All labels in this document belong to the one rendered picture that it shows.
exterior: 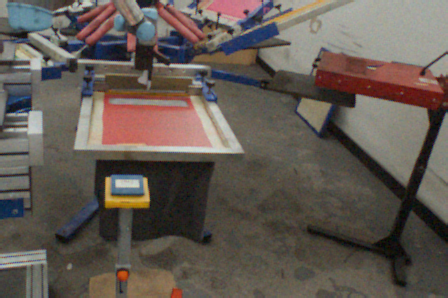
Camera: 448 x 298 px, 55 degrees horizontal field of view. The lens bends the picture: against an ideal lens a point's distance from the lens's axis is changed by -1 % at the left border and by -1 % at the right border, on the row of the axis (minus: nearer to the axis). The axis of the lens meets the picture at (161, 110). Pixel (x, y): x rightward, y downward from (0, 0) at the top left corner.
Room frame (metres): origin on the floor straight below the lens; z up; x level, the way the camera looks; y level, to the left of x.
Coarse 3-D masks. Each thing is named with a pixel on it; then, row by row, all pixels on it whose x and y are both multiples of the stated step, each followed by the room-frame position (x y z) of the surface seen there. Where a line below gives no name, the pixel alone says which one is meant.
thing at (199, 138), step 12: (156, 96) 1.89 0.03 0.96; (156, 108) 1.74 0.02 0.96; (168, 108) 1.75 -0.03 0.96; (180, 108) 1.77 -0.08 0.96; (192, 108) 1.78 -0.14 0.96; (192, 120) 1.64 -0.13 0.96; (192, 132) 1.52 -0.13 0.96; (204, 132) 1.53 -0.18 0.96; (168, 144) 1.41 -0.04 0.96; (180, 144) 1.41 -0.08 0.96; (192, 144) 1.42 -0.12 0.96; (204, 144) 1.43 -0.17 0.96
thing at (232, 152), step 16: (192, 80) 2.08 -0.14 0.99; (208, 112) 1.73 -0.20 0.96; (80, 128) 1.40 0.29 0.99; (224, 128) 1.51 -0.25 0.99; (80, 144) 1.28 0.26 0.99; (224, 144) 1.44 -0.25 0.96; (144, 160) 1.27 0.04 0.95; (160, 160) 1.28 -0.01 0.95; (176, 160) 1.29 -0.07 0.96; (192, 160) 1.30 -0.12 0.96; (208, 160) 1.31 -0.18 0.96; (224, 160) 1.31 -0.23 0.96; (240, 160) 1.32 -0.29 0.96
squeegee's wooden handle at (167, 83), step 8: (112, 80) 1.84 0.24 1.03; (120, 80) 1.85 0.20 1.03; (128, 80) 1.85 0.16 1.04; (136, 80) 1.86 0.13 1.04; (152, 80) 1.87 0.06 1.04; (160, 80) 1.87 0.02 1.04; (168, 80) 1.88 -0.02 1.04; (176, 80) 1.88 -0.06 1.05; (184, 80) 1.89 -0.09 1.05; (120, 88) 1.85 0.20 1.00; (128, 88) 1.85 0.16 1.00; (136, 88) 1.86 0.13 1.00; (144, 88) 1.86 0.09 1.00; (152, 88) 1.87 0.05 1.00; (160, 88) 1.87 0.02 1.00; (168, 88) 1.88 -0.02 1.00; (176, 88) 1.88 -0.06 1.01; (184, 88) 1.89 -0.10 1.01
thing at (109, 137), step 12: (108, 96) 1.83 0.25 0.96; (120, 96) 1.85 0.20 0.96; (132, 96) 1.86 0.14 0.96; (144, 96) 1.88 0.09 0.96; (108, 108) 1.69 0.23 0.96; (132, 108) 1.72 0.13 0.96; (144, 108) 1.73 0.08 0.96; (108, 120) 1.57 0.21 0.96; (108, 132) 1.46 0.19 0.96; (120, 132) 1.47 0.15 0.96; (132, 132) 1.48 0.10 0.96; (108, 144) 1.37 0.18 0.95; (156, 144) 1.40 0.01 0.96
